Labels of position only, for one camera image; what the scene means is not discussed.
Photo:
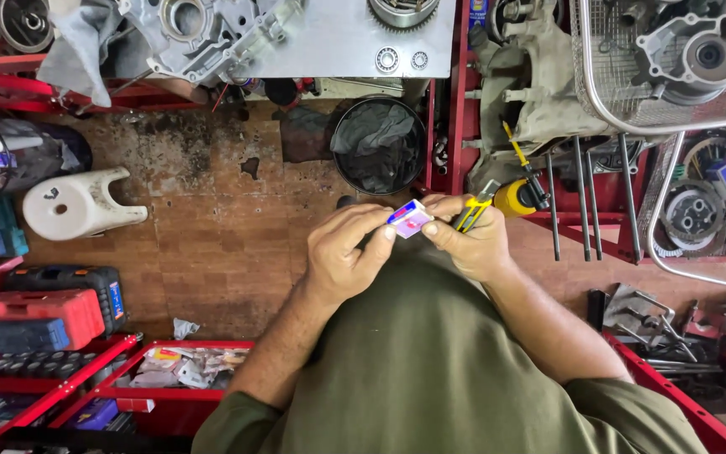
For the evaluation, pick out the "person's left hand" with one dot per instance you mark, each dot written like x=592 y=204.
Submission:
x=338 y=258

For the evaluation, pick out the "person's right hand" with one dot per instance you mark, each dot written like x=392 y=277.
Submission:
x=476 y=249

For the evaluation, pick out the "yellow black utility knife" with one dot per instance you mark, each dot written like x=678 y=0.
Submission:
x=477 y=205

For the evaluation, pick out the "small white purple box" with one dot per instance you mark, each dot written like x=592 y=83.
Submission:
x=411 y=220

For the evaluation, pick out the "long black metal stud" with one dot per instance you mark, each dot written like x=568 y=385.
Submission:
x=583 y=202
x=594 y=208
x=630 y=202
x=553 y=208

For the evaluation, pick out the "thin yellow screwdriver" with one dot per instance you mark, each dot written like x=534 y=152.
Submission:
x=515 y=146

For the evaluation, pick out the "black bucket with rags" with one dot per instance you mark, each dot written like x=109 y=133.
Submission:
x=379 y=148

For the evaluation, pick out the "person's olive green shirt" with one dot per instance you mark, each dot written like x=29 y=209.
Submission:
x=438 y=366

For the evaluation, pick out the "dark brown rag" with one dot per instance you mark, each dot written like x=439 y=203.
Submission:
x=306 y=132

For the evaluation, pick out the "red metal work stand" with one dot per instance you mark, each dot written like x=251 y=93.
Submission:
x=457 y=94

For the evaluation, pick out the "dirty grey engine block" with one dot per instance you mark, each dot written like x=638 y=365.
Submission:
x=539 y=101

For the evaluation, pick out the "pile of plastic packets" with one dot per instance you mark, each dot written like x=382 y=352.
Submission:
x=190 y=367

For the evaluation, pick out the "small steel ball bearing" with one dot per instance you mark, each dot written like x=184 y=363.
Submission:
x=420 y=60

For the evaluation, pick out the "large steel ball bearing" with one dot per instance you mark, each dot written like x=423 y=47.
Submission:
x=387 y=60

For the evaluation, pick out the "grey metal sheet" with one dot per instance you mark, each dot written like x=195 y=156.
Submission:
x=338 y=44

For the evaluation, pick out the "red tray with hand tools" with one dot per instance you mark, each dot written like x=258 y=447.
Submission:
x=672 y=353

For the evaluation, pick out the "black tool case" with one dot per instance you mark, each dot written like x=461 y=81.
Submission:
x=101 y=287

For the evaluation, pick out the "red tool cart drawers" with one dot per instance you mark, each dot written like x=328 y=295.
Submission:
x=149 y=403

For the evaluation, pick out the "round toothed clutch gear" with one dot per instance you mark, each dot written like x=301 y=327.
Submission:
x=403 y=12

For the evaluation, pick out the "grey aluminium engine crankcase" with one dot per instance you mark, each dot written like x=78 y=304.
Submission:
x=199 y=38

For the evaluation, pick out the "white plastic stool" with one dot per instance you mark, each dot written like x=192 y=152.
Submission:
x=79 y=205

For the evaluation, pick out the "grey engine cover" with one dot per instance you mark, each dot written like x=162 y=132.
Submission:
x=697 y=53

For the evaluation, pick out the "red tool case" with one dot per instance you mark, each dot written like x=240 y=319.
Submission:
x=41 y=312

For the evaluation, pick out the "blue tool case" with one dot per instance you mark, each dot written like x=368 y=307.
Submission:
x=16 y=337

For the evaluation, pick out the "grey cloth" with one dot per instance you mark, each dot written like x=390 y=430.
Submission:
x=76 y=50

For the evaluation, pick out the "clear bag of parts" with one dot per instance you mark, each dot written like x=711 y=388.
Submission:
x=16 y=151

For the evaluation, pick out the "round dark engine part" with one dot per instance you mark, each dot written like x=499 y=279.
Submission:
x=22 y=22

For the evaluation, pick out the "red metal frame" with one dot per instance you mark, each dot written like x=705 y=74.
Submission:
x=16 y=88

